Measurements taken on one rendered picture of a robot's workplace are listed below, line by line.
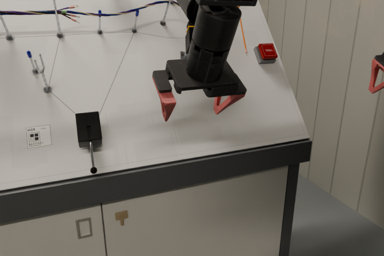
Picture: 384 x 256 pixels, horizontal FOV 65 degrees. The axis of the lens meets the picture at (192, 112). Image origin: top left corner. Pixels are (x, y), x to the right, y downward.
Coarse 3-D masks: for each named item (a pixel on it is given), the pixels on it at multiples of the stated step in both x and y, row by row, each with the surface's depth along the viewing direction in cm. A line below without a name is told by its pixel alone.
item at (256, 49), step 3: (255, 48) 94; (258, 48) 94; (255, 51) 94; (258, 51) 93; (255, 54) 94; (258, 54) 93; (258, 57) 93; (261, 57) 93; (258, 60) 93; (261, 60) 92; (264, 60) 92; (267, 60) 93; (270, 60) 93; (273, 60) 94; (258, 63) 93; (261, 63) 93; (264, 63) 94; (267, 63) 94
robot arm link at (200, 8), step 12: (204, 12) 38; (216, 12) 38; (228, 12) 38; (240, 12) 40; (204, 24) 39; (216, 24) 38; (228, 24) 38; (192, 36) 42; (204, 36) 40; (216, 36) 39; (228, 36) 40; (204, 48) 41; (216, 48) 41; (228, 48) 42
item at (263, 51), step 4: (260, 44) 92; (264, 44) 93; (268, 44) 93; (272, 44) 94; (260, 48) 92; (264, 48) 92; (268, 48) 92; (272, 48) 93; (260, 52) 92; (264, 52) 91; (268, 52) 92; (272, 52) 92; (276, 52) 93; (264, 56) 91; (268, 56) 91; (272, 56) 92; (276, 56) 92
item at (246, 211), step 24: (168, 192) 80; (192, 192) 82; (216, 192) 85; (240, 192) 88; (264, 192) 92; (120, 216) 76; (144, 216) 79; (168, 216) 82; (192, 216) 85; (216, 216) 88; (240, 216) 91; (264, 216) 95; (120, 240) 78; (144, 240) 81; (168, 240) 84; (192, 240) 87; (216, 240) 90; (240, 240) 94; (264, 240) 98
